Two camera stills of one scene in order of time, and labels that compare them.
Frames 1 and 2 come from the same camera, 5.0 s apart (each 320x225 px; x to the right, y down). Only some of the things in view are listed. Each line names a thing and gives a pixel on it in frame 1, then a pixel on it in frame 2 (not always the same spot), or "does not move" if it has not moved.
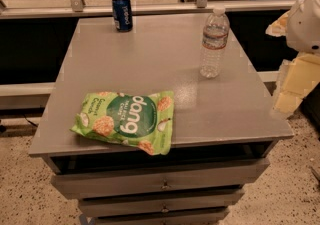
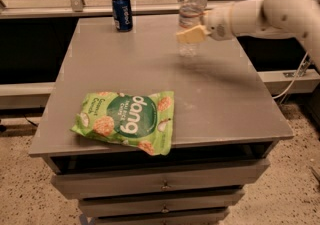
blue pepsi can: [122, 12] does not move
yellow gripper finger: [302, 75] -> [218, 19]
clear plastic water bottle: [216, 30] -> [192, 13]
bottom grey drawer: [194, 217] does not move
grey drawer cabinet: [223, 133] does not move
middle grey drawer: [158, 203] does not move
